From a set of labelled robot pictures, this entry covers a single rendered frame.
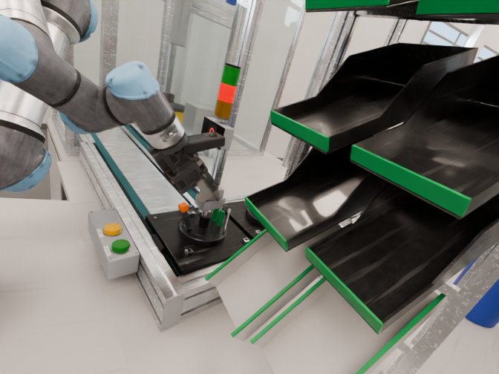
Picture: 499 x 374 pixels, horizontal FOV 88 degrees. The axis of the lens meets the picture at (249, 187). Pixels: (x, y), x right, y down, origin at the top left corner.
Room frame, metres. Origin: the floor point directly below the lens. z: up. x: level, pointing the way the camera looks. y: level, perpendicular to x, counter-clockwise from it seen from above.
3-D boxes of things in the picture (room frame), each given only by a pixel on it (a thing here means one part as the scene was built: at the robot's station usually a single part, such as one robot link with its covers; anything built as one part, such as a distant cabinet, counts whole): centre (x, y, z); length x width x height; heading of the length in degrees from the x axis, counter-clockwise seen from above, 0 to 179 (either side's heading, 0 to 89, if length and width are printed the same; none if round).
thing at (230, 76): (0.84, 0.15, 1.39); 0.05 x 0.05 x 0.05
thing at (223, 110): (0.84, 0.15, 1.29); 0.05 x 0.05 x 0.05
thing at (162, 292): (0.70, 0.40, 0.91); 0.89 x 0.06 x 0.11; 46
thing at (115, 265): (0.52, 0.30, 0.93); 0.21 x 0.07 x 0.06; 46
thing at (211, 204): (0.63, 0.09, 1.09); 0.08 x 0.04 x 0.07; 136
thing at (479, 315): (0.78, -0.89, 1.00); 0.16 x 0.16 x 0.27
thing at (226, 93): (0.84, 0.15, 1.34); 0.05 x 0.05 x 0.05
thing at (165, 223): (0.62, 0.09, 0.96); 0.24 x 0.24 x 0.02; 46
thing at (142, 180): (0.84, 0.29, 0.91); 0.84 x 0.28 x 0.10; 46
